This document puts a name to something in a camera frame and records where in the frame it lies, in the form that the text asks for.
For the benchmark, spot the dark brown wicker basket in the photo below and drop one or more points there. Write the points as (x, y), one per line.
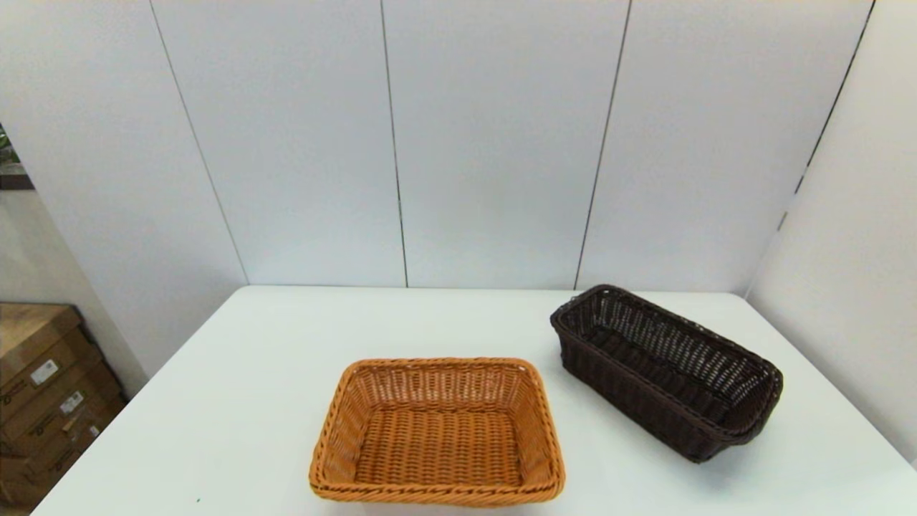
(666, 373)

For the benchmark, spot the dark shelf with green plant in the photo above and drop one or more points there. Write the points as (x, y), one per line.
(11, 172)

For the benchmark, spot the orange wicker basket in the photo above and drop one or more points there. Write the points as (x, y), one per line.
(437, 444)

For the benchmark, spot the brown cardboard box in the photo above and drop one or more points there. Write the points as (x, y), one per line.
(43, 459)
(32, 333)
(43, 419)

